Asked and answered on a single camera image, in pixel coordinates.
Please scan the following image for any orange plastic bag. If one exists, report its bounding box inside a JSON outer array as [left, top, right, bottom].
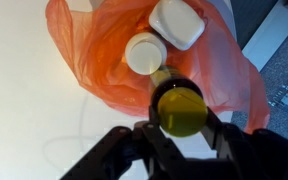
[[44, 0, 271, 134]]

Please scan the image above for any white round-capped bottle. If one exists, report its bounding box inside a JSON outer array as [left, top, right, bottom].
[[124, 31, 168, 76]]

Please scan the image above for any brown yellow-capped medicine bottle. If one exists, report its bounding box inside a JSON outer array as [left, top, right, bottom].
[[149, 66, 209, 138]]

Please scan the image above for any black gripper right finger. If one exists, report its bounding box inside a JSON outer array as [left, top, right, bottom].
[[201, 107, 231, 152]]

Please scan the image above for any white window sill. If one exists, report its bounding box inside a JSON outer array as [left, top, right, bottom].
[[242, 0, 288, 73]]

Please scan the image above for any white square-capped bottle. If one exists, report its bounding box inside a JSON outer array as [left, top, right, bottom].
[[148, 0, 206, 52]]

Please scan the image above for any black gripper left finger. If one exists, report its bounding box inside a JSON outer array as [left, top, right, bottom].
[[142, 103, 172, 149]]

